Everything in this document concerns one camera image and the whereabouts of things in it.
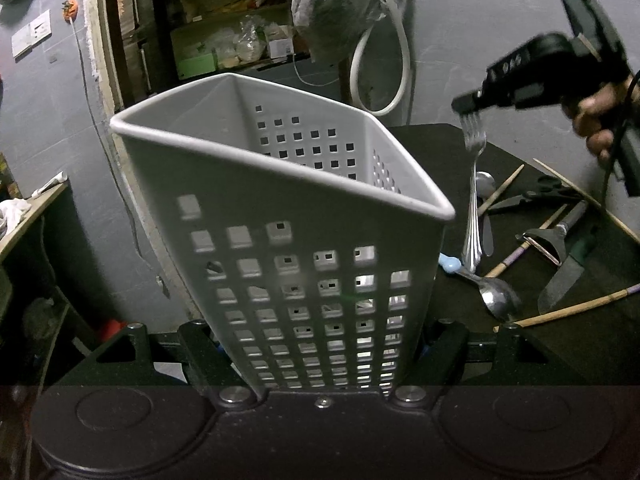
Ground silver fork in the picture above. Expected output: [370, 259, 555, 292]
[460, 113, 487, 273]

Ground white perforated utensil basket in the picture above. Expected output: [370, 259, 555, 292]
[111, 74, 454, 393]

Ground person's right hand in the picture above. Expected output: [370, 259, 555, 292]
[572, 78, 631, 166]

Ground long wooden chopstick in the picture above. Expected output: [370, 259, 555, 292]
[510, 283, 640, 328]

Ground black scissors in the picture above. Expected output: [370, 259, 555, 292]
[488, 176, 578, 211]

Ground thin wooden chopstick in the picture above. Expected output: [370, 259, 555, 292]
[532, 158, 640, 244]

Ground wooden side counter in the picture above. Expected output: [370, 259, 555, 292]
[1, 171, 68, 260]

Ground green box on shelf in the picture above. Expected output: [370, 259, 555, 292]
[177, 52, 217, 79]

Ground silver spoon blue handle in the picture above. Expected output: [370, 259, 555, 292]
[438, 254, 522, 322]

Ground white hose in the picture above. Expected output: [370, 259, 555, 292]
[348, 0, 412, 117]

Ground plastic bag on wall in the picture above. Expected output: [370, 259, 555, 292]
[291, 0, 388, 63]

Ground white wall switch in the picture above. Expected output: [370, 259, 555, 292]
[11, 10, 52, 58]

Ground orange wall hook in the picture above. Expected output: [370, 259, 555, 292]
[62, 0, 79, 24]

